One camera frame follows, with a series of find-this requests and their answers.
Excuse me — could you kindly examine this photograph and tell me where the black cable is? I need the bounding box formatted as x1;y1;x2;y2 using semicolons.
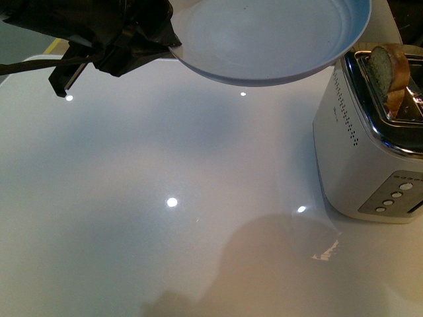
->
0;54;100;77

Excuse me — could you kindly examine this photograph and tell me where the slice of brown bread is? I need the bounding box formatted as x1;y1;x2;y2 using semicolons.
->
367;44;410;118

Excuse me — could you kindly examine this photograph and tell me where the black covered left gripper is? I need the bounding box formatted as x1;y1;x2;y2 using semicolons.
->
1;1;181;98

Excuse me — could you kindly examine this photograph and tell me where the white round plate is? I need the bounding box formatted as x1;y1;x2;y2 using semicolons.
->
171;0;371;87

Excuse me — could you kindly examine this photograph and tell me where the white and chrome toaster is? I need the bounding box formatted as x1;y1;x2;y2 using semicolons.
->
313;43;422;224

